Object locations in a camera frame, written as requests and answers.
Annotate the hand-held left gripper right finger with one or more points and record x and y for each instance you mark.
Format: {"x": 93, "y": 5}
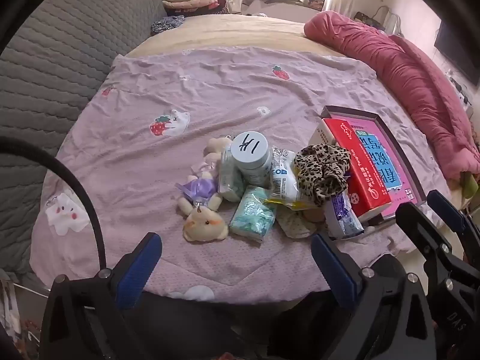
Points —
{"x": 333, "y": 268}

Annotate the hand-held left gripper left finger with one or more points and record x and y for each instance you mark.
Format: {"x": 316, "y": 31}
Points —
{"x": 137, "y": 270}

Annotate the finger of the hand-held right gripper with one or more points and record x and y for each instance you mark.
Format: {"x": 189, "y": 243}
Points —
{"x": 420, "y": 228}
{"x": 448, "y": 212}

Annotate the blue and white packet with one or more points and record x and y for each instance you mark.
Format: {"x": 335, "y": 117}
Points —
{"x": 343, "y": 213}

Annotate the white floral scrunchie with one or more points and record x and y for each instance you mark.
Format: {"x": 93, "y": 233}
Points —
{"x": 294, "y": 225}

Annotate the pink book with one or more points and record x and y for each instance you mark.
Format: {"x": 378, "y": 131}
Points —
{"x": 410, "y": 157}
{"x": 386, "y": 157}

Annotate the plush bear purple dress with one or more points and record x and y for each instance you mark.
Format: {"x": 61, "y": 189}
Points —
{"x": 204, "y": 221}

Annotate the teal tissue packet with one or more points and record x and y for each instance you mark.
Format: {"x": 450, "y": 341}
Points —
{"x": 229, "y": 176}
{"x": 252, "y": 212}

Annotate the white and yellow snack bag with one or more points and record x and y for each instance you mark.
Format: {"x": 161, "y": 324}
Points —
{"x": 287, "y": 180}

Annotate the leopard print scrunchie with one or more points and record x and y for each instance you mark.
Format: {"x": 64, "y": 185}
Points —
{"x": 322, "y": 168}

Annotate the plush bear pink dress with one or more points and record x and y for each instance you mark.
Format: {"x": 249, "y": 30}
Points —
{"x": 217, "y": 148}

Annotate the yellow green cloth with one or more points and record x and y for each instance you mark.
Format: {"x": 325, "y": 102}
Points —
{"x": 469, "y": 185}

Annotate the red tissue box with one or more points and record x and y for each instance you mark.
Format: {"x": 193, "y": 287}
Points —
{"x": 352, "y": 165}

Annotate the pile of small clutter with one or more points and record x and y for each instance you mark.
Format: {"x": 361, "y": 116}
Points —
{"x": 465, "y": 93}

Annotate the printed paper pile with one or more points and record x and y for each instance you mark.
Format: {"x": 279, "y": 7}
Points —
{"x": 9, "y": 303}

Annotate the white jar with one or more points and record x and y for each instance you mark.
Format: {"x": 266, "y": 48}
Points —
{"x": 250, "y": 153}

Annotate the pink duvet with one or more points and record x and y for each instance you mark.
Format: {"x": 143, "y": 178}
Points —
{"x": 408, "y": 71}

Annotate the black television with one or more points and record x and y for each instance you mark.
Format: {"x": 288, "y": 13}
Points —
{"x": 459, "y": 52}

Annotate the purple printed blanket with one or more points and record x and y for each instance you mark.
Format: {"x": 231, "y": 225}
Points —
{"x": 225, "y": 93}

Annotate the white metal rack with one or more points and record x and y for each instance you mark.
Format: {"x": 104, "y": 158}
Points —
{"x": 390, "y": 18}

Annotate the brown handbag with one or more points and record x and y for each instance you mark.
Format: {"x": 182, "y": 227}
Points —
{"x": 369, "y": 20}

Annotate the grey quilted headboard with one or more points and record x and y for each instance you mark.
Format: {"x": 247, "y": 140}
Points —
{"x": 63, "y": 52}

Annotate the dark patterned cloth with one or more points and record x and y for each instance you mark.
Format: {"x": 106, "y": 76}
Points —
{"x": 167, "y": 24}

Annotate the folded pink towel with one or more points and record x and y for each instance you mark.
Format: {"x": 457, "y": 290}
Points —
{"x": 187, "y": 4}

